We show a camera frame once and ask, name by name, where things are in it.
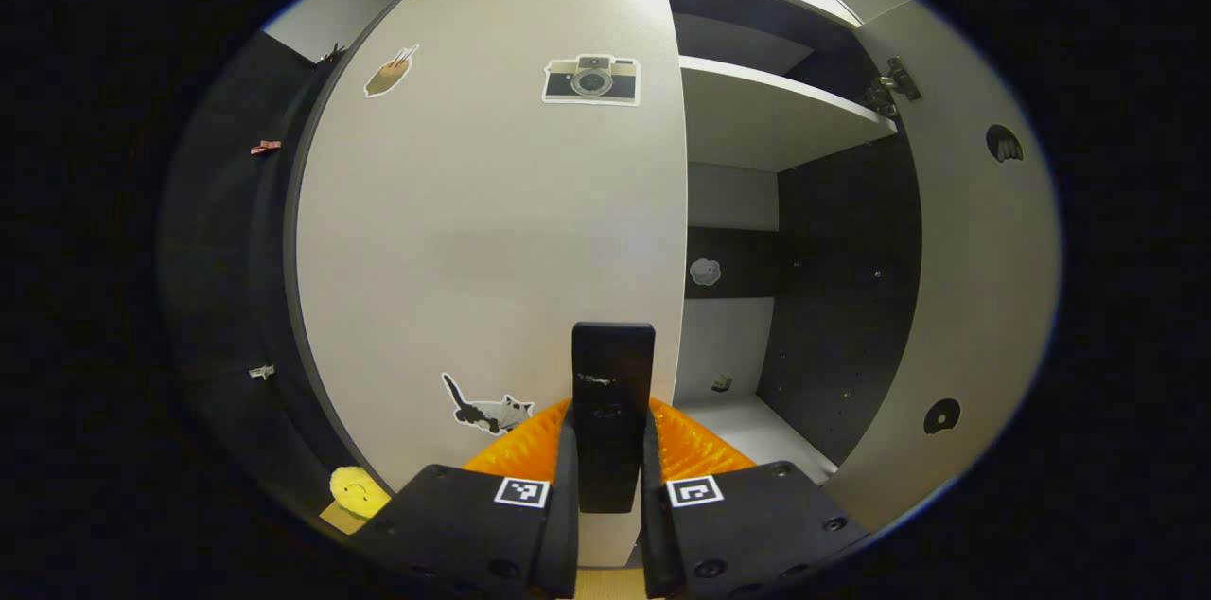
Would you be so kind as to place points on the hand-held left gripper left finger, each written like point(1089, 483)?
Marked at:
point(566, 524)

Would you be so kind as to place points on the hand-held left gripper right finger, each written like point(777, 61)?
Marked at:
point(655, 534)

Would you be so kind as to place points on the beige double-door shoe cabinet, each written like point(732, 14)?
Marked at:
point(833, 297)

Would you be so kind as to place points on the beige cabinet door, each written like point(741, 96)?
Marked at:
point(473, 231)
point(984, 297)

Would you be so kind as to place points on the white cabinet shelf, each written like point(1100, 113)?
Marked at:
point(757, 117)

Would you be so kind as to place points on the metal door hinge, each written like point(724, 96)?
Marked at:
point(889, 89)

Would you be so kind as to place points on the yellow plush toy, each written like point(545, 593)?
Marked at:
point(355, 491)

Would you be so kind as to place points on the white cloth clip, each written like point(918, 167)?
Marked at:
point(261, 372)

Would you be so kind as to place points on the black backdrop cloth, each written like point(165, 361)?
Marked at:
point(218, 250)

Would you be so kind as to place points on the red cloth clip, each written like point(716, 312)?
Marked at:
point(265, 147)

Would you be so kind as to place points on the small dark cloth clip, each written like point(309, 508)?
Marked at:
point(331, 54)

